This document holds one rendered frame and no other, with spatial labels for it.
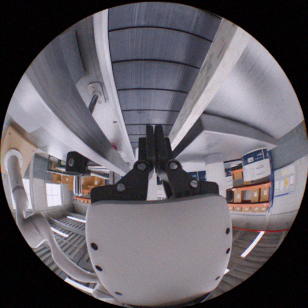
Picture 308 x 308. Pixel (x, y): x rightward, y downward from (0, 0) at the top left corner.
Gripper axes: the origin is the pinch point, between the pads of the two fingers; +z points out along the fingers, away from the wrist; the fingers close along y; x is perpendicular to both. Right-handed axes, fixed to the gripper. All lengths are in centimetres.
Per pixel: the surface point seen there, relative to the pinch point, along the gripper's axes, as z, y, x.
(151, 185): 2.0, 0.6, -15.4
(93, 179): 89, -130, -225
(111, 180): 11.0, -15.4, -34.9
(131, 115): 6.9, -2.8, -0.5
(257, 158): 7, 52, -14
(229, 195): 0, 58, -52
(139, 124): 7.9, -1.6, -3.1
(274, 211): -141, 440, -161
